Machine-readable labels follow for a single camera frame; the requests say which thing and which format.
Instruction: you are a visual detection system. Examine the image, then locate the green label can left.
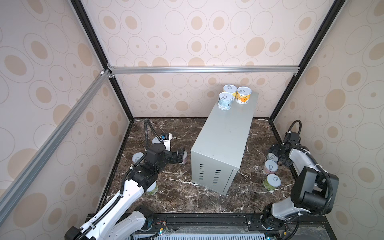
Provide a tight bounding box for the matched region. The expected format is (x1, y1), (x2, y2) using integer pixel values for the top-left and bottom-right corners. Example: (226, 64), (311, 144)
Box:
(146, 182), (159, 196)

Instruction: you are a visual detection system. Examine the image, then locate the grey metal cabinet box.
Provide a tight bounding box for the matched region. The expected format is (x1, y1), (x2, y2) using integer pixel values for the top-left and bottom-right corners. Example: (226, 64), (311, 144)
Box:
(191, 93), (259, 195)

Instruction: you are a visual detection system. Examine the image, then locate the orange fruit label can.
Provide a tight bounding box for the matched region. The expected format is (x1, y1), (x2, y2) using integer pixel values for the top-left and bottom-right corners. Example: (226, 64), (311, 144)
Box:
(132, 152), (144, 163)

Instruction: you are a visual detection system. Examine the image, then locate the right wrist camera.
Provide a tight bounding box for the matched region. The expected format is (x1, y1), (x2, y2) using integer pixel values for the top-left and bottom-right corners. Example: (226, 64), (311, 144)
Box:
(283, 131), (301, 146)

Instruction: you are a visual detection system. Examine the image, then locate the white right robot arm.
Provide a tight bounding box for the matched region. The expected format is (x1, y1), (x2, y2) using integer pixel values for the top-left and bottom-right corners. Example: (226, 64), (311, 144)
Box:
(261, 142), (339, 230)

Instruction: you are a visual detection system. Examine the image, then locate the black corner frame post left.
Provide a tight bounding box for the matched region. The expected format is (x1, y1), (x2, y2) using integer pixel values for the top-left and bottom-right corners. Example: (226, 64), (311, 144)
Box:
(70, 0), (134, 122)

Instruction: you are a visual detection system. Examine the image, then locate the green label can right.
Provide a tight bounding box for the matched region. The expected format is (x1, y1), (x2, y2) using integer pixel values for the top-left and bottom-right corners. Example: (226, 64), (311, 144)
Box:
(264, 174), (281, 191)

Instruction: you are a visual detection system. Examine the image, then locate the green label can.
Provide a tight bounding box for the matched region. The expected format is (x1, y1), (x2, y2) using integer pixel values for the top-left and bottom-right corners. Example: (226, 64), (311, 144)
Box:
(264, 174), (281, 191)
(146, 182), (159, 196)

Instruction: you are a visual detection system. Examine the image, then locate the brown label can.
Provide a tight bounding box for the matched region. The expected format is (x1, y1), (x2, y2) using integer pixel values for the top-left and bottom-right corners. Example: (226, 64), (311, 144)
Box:
(152, 137), (161, 144)

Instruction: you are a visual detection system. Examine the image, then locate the black corner frame post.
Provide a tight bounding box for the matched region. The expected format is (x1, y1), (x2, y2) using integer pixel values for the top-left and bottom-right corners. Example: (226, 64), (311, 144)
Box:
(270, 0), (347, 122)
(70, 0), (134, 122)

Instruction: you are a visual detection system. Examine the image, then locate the light blue label can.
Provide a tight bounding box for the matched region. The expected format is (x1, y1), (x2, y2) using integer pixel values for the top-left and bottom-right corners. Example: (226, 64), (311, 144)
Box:
(218, 92), (234, 111)

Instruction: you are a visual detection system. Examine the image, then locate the pink flower label can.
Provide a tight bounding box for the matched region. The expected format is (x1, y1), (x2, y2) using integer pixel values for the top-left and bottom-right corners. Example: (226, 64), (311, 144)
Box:
(262, 160), (278, 175)

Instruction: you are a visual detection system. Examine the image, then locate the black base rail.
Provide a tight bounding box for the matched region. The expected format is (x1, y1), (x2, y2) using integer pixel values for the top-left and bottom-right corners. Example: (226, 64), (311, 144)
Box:
(78, 211), (337, 240)

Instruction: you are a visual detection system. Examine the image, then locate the silver aluminium rail left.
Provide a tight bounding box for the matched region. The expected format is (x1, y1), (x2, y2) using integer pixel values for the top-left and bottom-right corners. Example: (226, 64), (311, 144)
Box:
(1, 69), (112, 224)

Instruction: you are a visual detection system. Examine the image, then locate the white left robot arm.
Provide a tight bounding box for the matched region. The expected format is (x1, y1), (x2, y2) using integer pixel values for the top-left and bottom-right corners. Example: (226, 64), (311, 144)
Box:
(65, 143), (185, 240)

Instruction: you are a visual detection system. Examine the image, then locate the black corner frame post right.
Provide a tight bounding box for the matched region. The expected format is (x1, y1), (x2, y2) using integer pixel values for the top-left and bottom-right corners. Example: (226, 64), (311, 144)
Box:
(270, 0), (347, 122)

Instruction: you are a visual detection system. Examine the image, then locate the teal label can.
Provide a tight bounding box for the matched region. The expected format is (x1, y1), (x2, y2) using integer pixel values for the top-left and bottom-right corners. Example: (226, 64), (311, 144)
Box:
(267, 153), (279, 163)

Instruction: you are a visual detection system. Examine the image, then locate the silver aluminium crossbar back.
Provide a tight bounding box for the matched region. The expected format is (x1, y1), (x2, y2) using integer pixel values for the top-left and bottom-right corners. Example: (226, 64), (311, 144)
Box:
(111, 65), (300, 74)

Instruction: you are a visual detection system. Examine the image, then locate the yellow orange label can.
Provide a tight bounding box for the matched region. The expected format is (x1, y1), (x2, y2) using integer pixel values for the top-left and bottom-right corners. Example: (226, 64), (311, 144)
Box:
(236, 87), (252, 105)

